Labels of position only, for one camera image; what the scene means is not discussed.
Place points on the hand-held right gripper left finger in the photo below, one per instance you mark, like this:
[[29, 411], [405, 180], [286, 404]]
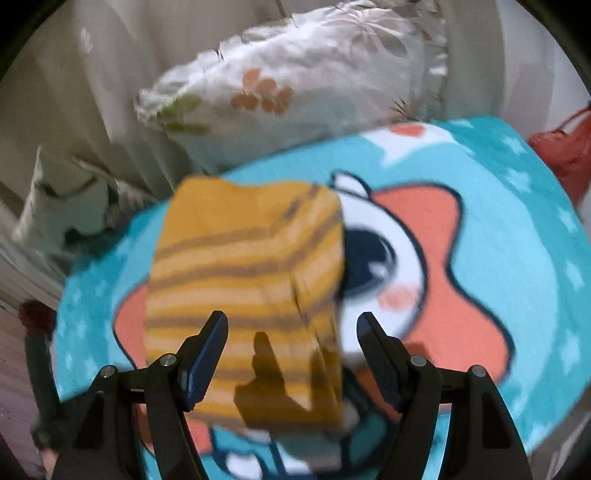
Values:
[[210, 350]]

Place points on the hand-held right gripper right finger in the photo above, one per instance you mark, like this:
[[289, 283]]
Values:
[[374, 350]]

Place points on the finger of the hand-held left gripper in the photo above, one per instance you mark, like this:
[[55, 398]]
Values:
[[42, 392]]

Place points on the yellow striped shirt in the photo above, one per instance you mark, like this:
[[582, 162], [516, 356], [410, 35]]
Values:
[[240, 258]]

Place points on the pink floral bed sheet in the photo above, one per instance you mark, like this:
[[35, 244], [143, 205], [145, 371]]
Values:
[[16, 392]]

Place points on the dark red cloth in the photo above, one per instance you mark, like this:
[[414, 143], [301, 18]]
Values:
[[36, 316]]

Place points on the blue printed blanket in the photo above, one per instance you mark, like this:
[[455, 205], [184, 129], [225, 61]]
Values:
[[508, 258]]

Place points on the small white patterned pillow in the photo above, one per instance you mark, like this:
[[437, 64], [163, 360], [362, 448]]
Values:
[[60, 207]]

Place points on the large white floral pillow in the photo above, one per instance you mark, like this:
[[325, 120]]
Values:
[[314, 83]]

